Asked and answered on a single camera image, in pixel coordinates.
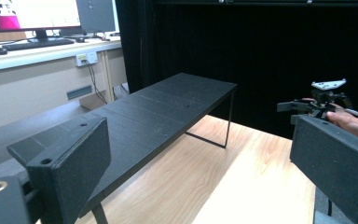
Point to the brown cardboard box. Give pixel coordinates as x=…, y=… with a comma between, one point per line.
x=92, y=101

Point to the black keyboard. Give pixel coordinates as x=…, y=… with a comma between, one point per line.
x=37, y=44

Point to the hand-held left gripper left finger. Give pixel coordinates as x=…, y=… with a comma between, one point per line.
x=71, y=168

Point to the white office desk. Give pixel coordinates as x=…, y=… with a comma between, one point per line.
x=37, y=81

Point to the grey monitor seen from behind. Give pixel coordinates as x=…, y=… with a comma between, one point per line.
x=95, y=15

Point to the white wall socket strip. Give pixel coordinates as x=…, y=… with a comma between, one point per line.
x=86, y=58

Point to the black low shelf rack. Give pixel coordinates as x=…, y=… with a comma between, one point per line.
x=164, y=112

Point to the black computer mouse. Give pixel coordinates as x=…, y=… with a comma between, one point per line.
x=0, y=51

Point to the black curtain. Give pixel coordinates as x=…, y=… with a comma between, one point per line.
x=261, y=56

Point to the computer monitor with bright screen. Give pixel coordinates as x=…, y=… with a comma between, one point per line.
x=34, y=14

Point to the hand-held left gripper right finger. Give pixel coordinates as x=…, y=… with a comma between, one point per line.
x=335, y=161

